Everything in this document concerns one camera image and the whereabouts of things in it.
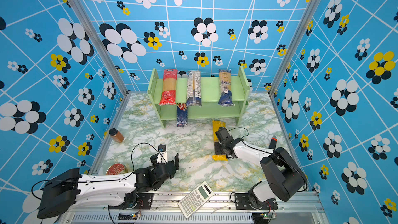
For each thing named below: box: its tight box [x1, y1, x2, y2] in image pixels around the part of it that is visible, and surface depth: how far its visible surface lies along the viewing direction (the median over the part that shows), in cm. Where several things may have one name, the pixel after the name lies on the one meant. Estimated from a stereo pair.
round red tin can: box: [105, 162, 129, 176], surface depth 82 cm
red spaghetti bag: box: [158, 68, 178, 106], surface depth 83 cm
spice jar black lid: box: [108, 128, 118, 136], surface depth 90 cm
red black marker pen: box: [268, 135, 278, 150], surface depth 95 cm
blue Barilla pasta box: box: [176, 103, 188, 128], surface depth 88 cm
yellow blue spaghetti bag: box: [217, 68, 235, 107], surface depth 82 cm
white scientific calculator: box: [177, 180, 215, 219], surface depth 75 cm
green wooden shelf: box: [147, 65, 250, 130], surface depth 88 cm
